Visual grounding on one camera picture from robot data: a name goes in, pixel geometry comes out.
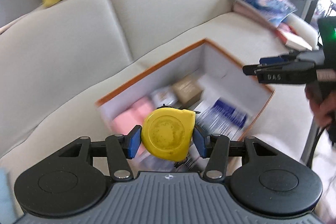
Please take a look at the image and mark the pink bottle with cap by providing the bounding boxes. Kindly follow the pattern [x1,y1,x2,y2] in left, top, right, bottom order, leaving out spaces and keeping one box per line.
[110,109,143,135]

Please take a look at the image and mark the blue rectangular box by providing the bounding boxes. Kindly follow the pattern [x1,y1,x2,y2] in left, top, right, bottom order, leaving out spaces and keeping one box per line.
[195,98,249,140]

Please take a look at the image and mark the yellow tape measure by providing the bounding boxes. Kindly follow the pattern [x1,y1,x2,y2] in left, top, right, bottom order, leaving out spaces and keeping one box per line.
[141,106,196,162]

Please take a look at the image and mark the gold brown small box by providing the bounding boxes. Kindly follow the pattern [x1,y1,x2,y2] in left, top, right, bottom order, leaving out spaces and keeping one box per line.
[171,76,203,109]

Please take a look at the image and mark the silver clear small box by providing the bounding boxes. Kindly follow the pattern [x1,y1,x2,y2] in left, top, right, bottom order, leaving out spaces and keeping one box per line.
[150,86,178,108]

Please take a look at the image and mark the pink bottle orange cap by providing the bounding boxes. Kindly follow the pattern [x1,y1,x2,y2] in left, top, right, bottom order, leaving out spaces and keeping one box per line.
[131,97,155,120]

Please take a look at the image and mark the person right hand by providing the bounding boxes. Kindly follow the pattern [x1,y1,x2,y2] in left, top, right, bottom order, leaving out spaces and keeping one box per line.
[305,81,335,147]

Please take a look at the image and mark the red white book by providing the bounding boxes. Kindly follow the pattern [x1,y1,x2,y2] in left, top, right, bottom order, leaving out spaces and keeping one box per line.
[274,23,313,51]

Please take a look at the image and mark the orange white cardboard box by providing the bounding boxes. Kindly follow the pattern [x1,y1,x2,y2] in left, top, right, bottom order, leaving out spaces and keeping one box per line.
[94,37,276,169]

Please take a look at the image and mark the blue magazine stack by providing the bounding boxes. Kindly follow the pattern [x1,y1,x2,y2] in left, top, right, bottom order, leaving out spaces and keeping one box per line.
[232,0,296,29]

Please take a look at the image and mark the beige fabric sofa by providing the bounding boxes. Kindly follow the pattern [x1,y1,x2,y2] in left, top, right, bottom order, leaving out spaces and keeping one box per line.
[0,0,336,224]

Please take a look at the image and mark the light blue cushion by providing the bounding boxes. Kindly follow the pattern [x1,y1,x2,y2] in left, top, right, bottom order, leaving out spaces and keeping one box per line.
[0,169,17,224]

